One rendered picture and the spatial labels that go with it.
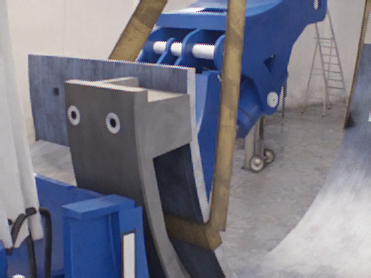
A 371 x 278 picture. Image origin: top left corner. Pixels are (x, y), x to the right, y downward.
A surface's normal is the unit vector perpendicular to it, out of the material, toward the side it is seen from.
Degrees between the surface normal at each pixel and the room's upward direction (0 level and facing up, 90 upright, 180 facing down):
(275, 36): 90
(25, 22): 90
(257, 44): 90
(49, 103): 97
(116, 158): 101
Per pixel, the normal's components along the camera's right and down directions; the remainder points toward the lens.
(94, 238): 0.73, 0.14
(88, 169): -0.68, 0.33
